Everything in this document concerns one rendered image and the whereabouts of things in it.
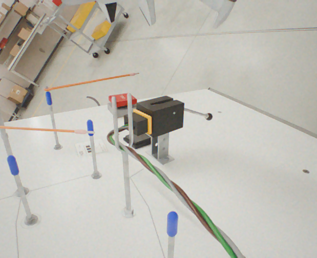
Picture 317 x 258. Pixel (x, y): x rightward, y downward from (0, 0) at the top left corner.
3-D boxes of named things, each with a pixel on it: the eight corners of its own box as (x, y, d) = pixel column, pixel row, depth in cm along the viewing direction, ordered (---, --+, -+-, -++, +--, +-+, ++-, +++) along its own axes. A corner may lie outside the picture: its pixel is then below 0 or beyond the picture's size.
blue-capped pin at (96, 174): (103, 176, 34) (97, 120, 30) (93, 180, 33) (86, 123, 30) (99, 171, 35) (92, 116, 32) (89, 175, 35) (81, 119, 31)
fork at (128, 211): (131, 203, 29) (126, 90, 23) (140, 213, 28) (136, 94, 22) (117, 211, 28) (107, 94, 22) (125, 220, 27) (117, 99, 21)
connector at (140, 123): (163, 126, 35) (163, 113, 34) (135, 136, 32) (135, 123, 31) (149, 120, 37) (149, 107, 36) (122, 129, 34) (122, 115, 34)
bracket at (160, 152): (174, 159, 38) (176, 131, 36) (162, 165, 37) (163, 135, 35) (156, 147, 42) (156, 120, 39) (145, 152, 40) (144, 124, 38)
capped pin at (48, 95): (64, 147, 41) (54, 85, 37) (57, 150, 40) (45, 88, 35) (58, 144, 42) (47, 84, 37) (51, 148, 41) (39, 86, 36)
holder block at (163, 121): (183, 127, 37) (184, 102, 35) (153, 138, 34) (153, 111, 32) (165, 118, 40) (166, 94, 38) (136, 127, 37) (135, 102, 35)
